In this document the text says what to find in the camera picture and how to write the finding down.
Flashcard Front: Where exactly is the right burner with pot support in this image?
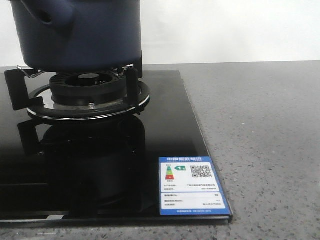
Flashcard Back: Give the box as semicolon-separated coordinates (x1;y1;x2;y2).
4;65;150;122

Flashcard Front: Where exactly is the dark blue cooking pot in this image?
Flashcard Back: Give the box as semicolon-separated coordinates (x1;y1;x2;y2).
10;0;142;72

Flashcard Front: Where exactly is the blue energy label sticker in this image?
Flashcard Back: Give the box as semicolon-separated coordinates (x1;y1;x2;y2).
159;156;232;217

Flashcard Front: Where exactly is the black glass gas stove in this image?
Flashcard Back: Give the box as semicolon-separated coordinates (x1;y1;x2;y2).
0;69;233;226

